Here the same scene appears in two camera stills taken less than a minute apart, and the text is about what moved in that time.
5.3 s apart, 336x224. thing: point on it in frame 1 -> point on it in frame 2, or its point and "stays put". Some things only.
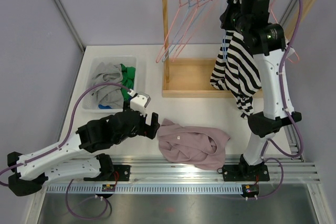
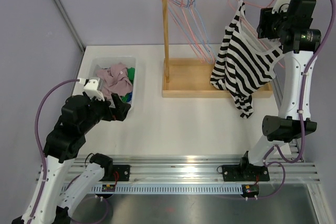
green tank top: (128, 73) stays put
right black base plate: (245, 172) stays put
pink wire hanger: (195, 27) -> (196, 22)
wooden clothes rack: (191, 77) stays put
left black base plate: (121, 172) stays put
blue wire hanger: (191, 11) -> (187, 4)
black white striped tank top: (237, 71) stays put
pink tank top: (204, 147) -> (116, 80)
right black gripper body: (231, 20) -> (272, 22)
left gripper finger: (150, 131) -> (117, 102)
